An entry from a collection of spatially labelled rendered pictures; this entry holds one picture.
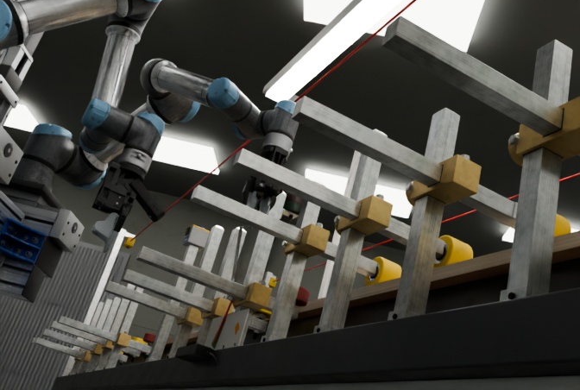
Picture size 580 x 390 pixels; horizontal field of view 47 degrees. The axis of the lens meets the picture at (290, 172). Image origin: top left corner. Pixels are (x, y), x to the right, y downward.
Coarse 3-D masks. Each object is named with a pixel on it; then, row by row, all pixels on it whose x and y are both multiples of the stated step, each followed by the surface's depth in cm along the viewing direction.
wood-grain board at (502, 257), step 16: (560, 240) 106; (576, 240) 103; (480, 256) 123; (496, 256) 119; (560, 256) 107; (576, 256) 106; (432, 272) 134; (448, 272) 130; (464, 272) 125; (480, 272) 122; (496, 272) 120; (368, 288) 155; (384, 288) 148; (432, 288) 137; (320, 304) 174; (352, 304) 162; (192, 336) 264
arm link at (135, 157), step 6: (126, 150) 165; (132, 150) 164; (138, 150) 164; (120, 156) 166; (126, 156) 163; (132, 156) 163; (138, 156) 163; (144, 156) 165; (120, 162) 164; (126, 162) 163; (132, 162) 163; (138, 162) 163; (144, 162) 164; (150, 162) 167; (144, 168) 164
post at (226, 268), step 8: (232, 232) 205; (232, 240) 202; (232, 248) 201; (240, 248) 202; (224, 256) 202; (232, 256) 200; (224, 264) 199; (232, 264) 200; (224, 272) 198; (216, 296) 195; (208, 320) 192; (208, 328) 191; (200, 336) 191
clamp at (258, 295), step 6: (252, 288) 166; (258, 288) 166; (264, 288) 167; (270, 288) 168; (246, 294) 168; (252, 294) 165; (258, 294) 166; (264, 294) 166; (270, 294) 167; (240, 300) 170; (246, 300) 166; (252, 300) 165; (258, 300) 165; (264, 300) 166; (234, 306) 174; (246, 306) 171; (252, 306) 169; (258, 306) 167; (264, 306) 166
